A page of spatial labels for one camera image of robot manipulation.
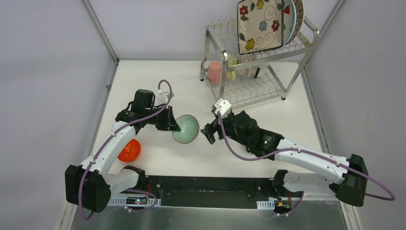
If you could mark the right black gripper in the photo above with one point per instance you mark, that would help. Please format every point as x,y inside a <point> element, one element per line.
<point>209,130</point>

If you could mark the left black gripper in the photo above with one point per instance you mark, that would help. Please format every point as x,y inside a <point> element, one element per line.
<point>169,119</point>

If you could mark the mint green bowl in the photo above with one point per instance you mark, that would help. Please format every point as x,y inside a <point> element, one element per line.
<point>189,129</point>

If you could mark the pink cup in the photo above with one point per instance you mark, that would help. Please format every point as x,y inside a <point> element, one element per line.
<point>214,72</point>

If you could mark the white ribbed mug black handle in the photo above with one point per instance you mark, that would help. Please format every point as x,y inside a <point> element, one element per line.
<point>259,71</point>

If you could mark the square floral plate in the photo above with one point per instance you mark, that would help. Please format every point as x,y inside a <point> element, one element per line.
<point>259,25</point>

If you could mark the watermelon pattern round plate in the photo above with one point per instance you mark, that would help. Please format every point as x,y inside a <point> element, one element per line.
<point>289,20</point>

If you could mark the brown rim petal pattern plate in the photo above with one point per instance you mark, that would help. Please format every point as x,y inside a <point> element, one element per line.
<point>299,8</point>

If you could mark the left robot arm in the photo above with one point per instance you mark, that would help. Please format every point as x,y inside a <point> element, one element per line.
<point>89,185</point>

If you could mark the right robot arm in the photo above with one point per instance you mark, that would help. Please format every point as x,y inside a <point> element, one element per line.
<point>335,175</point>

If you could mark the steel two-tier dish rack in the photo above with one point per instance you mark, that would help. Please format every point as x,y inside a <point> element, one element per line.
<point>252,78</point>

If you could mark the orange plastic bowl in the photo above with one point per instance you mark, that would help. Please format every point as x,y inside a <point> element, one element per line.
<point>130,152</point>

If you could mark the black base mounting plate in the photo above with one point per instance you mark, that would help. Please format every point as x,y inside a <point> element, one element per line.
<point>211,192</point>

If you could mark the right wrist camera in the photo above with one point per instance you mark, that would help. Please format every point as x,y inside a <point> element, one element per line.
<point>222,107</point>

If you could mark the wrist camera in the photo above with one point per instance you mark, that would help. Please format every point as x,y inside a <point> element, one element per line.
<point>163,97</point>
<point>222,107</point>

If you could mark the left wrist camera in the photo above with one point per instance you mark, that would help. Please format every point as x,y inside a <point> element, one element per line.
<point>163,97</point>

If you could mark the left white cable duct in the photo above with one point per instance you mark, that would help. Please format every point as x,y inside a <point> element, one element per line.
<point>133,201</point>

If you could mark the white cable duct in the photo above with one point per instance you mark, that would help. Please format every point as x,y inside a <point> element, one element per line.
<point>133,201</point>
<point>265,205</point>

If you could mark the right white cable duct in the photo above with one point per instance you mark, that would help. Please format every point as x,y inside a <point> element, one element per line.
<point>265,205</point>

